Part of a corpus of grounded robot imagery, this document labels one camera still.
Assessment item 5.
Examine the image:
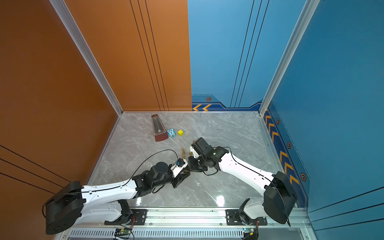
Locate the green circuit board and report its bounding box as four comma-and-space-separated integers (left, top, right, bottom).
114, 228, 135, 240
242, 229, 259, 240

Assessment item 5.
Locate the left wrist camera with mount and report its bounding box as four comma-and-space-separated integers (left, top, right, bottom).
171, 158, 188, 179

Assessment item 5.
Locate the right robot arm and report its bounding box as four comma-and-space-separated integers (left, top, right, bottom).
188, 138, 298, 225

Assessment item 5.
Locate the dark red metronome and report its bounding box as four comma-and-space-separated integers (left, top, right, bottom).
151, 114, 169, 142

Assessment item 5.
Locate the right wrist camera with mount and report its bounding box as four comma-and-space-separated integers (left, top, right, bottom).
190, 146, 199, 159

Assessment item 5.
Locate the camera black cable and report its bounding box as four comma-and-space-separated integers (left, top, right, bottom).
202, 146, 291, 227
41, 149, 180, 220

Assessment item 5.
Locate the right green circuit board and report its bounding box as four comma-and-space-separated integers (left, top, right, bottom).
242, 229, 259, 240

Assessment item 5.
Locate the right camera black cable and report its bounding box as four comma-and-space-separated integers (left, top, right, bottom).
202, 146, 291, 227

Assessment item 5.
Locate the front aluminium rail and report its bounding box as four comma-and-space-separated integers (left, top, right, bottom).
53, 206, 318, 240

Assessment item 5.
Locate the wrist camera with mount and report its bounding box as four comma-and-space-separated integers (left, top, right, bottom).
190, 146, 199, 159
171, 158, 188, 179

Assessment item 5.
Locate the right aluminium corner post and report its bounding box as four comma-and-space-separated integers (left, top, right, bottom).
259, 0, 320, 117

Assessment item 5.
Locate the left aluminium corner post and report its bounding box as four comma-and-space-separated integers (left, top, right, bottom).
50, 0, 124, 117

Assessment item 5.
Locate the left green circuit board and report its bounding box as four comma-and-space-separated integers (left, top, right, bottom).
114, 228, 135, 240

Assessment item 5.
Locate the blue owl toy cube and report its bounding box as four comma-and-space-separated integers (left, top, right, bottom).
167, 128, 176, 138

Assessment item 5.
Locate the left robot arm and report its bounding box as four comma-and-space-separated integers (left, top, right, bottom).
44, 159, 191, 235

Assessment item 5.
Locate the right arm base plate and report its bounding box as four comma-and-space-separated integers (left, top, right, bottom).
226, 210, 268, 226

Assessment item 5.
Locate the aluminium corner post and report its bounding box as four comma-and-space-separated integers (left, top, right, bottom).
259, 0, 320, 117
50, 0, 124, 117

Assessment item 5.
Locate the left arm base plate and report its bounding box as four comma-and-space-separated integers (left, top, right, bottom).
104, 209, 148, 226

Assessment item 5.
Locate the left camera black cable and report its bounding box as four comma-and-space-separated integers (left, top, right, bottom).
41, 149, 180, 220

